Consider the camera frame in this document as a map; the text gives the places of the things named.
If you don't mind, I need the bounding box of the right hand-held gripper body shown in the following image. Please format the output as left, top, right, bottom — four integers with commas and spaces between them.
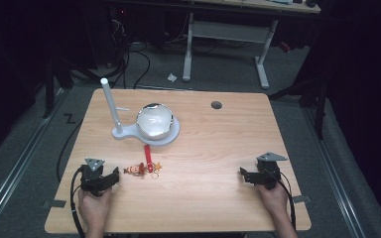
255, 151, 289, 191

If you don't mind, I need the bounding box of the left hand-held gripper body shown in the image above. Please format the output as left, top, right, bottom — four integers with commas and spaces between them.
79, 157, 113, 198

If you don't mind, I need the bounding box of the red figure keychain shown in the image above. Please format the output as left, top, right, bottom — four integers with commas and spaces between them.
123, 144, 163, 180

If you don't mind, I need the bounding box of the person's left hand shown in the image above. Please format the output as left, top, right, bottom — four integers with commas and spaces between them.
77, 185, 113, 229

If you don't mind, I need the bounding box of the person's right hand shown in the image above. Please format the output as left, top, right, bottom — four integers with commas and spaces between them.
255, 180, 291, 220

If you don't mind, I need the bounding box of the grey tape patch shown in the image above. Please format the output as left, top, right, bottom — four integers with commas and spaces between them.
292, 194, 313, 204
42, 199, 67, 209

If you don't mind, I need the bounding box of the white pole stand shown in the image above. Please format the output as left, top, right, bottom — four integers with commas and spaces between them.
99, 77, 182, 147

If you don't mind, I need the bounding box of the white shiny bowl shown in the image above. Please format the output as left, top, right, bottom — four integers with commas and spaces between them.
135, 102, 175, 141

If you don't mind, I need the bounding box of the black metal stand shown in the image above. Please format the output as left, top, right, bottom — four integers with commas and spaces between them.
267, 65, 330, 141
41, 56, 104, 120

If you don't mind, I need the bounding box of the black computer tower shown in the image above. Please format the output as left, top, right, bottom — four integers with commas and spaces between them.
84, 5, 134, 71

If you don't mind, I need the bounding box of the white-legged background desk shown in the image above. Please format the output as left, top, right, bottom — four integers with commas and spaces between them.
105, 0, 321, 90

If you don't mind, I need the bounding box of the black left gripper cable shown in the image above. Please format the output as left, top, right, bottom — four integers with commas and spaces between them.
69, 166, 87, 238

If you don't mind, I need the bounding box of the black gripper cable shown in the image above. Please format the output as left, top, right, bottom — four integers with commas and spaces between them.
69, 166, 87, 238
277, 171, 298, 231

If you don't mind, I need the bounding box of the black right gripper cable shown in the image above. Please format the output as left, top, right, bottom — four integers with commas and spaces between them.
277, 171, 298, 231

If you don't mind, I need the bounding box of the black floor cable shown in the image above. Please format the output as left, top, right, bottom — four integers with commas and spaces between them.
56, 119, 84, 183

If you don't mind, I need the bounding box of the metal floor rail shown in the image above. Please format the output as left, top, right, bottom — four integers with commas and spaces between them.
301, 106, 369, 238
0, 88, 67, 238

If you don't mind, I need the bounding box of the black cable bundle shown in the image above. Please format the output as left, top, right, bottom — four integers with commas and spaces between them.
106, 19, 152, 90

